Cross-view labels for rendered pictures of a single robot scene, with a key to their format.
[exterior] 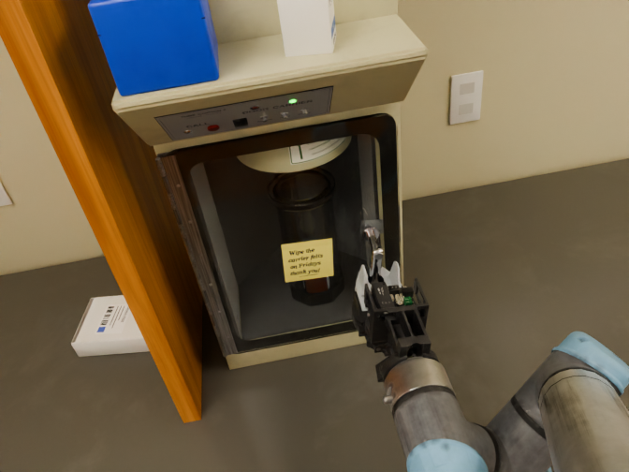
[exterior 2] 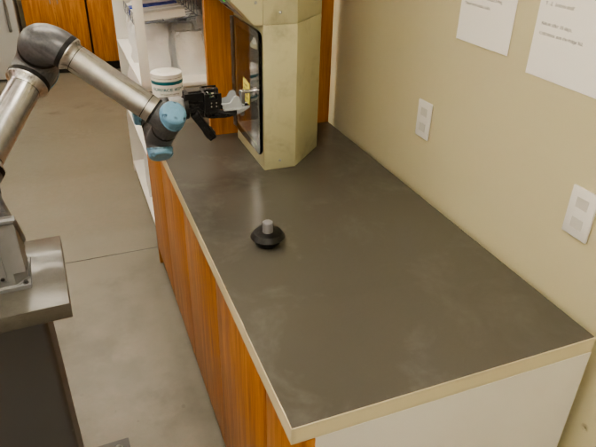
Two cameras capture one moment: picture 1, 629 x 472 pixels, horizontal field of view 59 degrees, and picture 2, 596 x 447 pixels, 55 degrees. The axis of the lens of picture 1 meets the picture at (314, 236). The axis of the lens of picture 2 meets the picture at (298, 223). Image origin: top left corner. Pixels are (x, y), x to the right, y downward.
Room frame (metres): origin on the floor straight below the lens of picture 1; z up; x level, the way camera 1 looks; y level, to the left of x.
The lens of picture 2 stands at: (0.19, -1.85, 1.75)
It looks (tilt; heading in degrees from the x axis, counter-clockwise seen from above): 30 degrees down; 71
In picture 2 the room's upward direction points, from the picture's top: 1 degrees clockwise
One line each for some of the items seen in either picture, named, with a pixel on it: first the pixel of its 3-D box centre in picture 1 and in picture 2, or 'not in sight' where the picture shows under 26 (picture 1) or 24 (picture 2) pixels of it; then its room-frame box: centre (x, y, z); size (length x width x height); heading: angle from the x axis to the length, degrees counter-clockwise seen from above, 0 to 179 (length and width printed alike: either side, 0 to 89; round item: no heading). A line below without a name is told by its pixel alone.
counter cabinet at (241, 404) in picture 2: not in sight; (283, 286); (0.72, -0.15, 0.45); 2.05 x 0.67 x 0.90; 93
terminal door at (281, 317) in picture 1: (299, 250); (246, 84); (0.64, 0.02, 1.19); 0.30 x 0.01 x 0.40; 93
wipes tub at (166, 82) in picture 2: not in sight; (168, 88); (0.43, 0.63, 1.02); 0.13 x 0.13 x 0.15
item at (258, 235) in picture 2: not in sight; (267, 232); (0.54, -0.58, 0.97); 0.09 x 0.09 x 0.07
